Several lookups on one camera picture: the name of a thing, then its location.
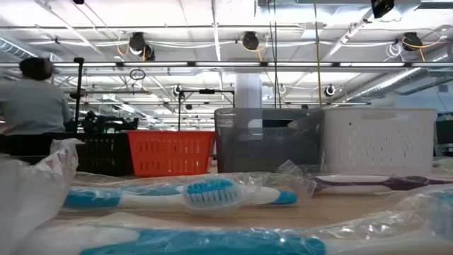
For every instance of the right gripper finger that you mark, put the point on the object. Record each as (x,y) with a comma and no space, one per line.
(382,7)

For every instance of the black frame stand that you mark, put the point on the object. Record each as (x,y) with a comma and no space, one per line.
(207,91)

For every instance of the dark background monitor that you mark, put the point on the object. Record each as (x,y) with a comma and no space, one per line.
(444,131)

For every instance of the black slotted plastic basket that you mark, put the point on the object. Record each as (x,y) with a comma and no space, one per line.
(106,156)

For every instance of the orange slotted plastic basket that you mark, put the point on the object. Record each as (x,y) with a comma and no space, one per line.
(170,152)

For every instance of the blue white toothbrush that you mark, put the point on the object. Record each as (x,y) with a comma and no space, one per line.
(269,196)
(212,244)
(212,195)

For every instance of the white building column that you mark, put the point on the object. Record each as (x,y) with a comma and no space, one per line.
(247,90)

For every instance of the white perforated plastic basket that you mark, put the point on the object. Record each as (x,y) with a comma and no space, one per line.
(378,141)

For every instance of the black background robot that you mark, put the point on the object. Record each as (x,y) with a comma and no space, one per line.
(106,122)

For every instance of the silver ventilation duct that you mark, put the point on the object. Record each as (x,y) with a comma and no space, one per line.
(14,47)
(389,83)

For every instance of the person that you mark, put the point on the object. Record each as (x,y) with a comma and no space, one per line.
(32,102)

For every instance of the black plain box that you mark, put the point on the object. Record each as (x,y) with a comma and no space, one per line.
(21,145)

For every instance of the long light strip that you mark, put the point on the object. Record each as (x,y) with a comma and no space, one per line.
(226,64)

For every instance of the grey translucent plastic bin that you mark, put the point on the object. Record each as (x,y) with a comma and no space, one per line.
(262,148)

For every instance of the black upright pole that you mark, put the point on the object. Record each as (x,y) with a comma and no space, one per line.
(78,95)

